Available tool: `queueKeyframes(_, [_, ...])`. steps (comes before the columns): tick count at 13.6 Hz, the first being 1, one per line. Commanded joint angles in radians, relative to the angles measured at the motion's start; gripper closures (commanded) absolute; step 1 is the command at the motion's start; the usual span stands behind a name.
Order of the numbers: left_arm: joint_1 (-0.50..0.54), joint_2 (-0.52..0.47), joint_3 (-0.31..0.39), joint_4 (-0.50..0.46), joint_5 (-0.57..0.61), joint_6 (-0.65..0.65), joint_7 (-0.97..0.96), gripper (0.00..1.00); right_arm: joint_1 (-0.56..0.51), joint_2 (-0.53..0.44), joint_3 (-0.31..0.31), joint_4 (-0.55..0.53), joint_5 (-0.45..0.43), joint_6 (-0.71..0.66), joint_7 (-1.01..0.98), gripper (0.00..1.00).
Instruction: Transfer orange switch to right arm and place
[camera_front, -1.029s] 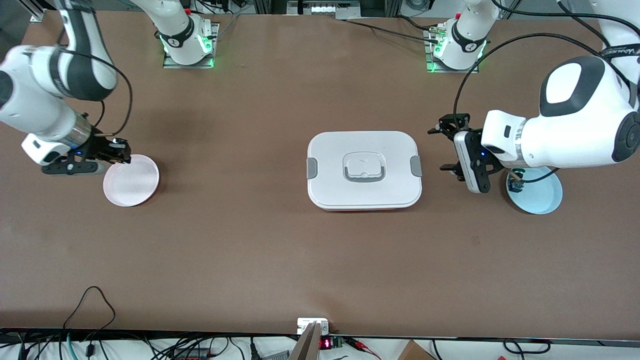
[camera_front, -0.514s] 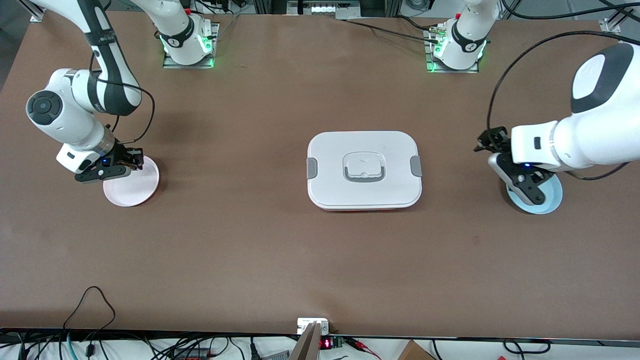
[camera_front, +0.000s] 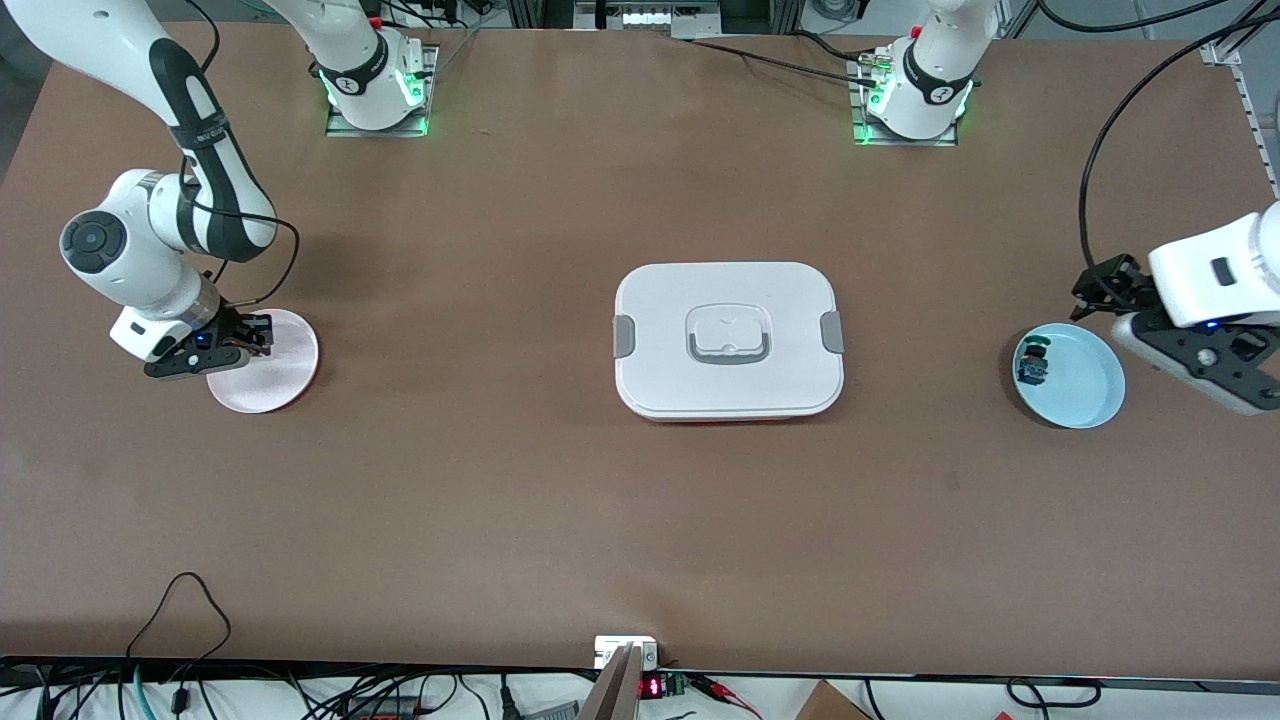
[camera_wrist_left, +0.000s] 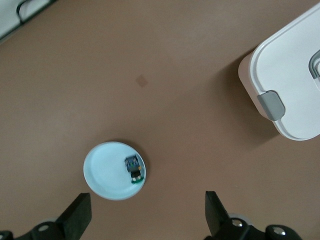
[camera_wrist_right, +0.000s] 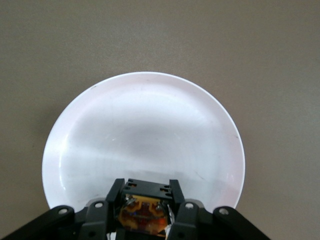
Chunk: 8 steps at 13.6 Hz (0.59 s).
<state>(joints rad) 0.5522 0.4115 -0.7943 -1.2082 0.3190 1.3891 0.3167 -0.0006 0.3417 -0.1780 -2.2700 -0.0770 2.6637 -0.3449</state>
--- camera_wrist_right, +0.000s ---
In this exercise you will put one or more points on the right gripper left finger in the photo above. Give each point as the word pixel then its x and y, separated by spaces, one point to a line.
pixel 95 220

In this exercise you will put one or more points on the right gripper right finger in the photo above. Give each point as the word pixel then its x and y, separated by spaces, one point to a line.
pixel 190 222

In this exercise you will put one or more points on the orange push button switch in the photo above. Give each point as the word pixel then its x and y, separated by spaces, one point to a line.
pixel 145 212

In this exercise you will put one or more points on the pale pink round plate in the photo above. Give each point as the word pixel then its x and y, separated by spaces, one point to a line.
pixel 145 125

